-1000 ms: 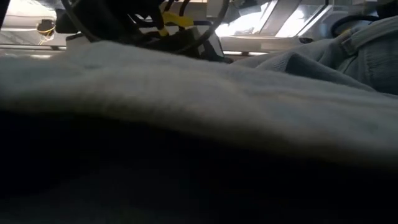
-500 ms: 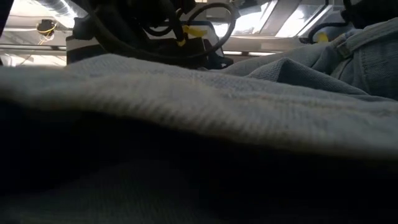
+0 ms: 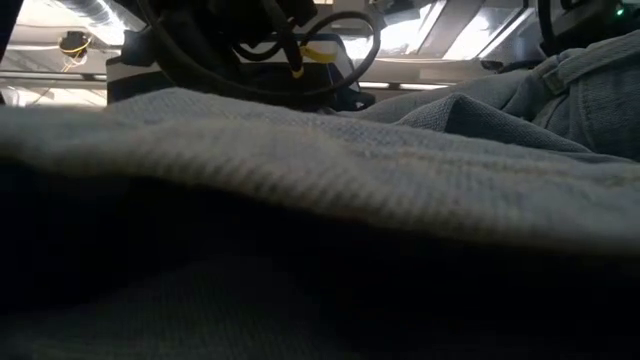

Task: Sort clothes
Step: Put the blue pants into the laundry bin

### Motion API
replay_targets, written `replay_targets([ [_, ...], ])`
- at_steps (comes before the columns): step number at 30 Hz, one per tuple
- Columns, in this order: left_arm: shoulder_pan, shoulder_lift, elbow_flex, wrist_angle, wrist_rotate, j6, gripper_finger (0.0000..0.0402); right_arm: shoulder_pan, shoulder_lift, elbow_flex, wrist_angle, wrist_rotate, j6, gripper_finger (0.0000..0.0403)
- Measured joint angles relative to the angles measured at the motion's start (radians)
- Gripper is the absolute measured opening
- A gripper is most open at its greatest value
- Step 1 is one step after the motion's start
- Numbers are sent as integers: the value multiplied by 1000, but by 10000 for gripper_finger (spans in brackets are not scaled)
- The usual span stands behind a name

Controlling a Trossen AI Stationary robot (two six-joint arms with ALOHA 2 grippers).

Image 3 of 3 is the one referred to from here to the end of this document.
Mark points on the light blue denim jeans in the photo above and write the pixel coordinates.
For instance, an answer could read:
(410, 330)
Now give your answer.
(300, 165)

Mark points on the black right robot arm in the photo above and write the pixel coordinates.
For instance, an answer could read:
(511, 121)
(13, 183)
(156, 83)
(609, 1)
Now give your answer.
(580, 25)

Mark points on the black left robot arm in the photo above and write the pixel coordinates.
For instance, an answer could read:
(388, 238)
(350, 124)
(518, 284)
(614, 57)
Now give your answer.
(7, 20)

